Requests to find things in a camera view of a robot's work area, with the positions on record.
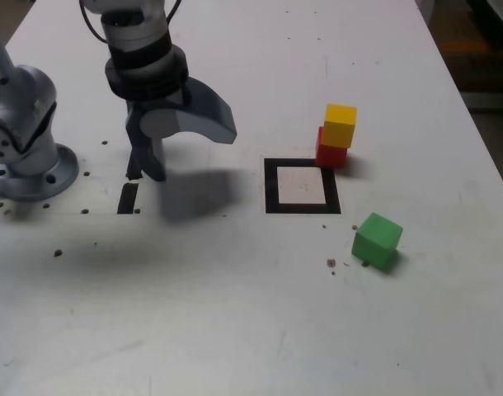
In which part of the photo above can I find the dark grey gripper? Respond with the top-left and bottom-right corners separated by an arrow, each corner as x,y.
125,78 -> 238,183

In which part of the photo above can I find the red cube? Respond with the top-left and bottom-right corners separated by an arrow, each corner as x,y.
315,125 -> 349,169

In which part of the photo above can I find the yellow cube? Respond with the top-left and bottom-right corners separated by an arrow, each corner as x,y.
322,103 -> 358,149

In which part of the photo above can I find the green cube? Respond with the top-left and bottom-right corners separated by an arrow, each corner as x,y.
350,212 -> 404,272

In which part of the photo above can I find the black tape square outline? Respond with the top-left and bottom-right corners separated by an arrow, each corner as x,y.
262,156 -> 342,215

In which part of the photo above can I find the black tape strip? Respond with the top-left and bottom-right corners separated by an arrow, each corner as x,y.
116,146 -> 144,215

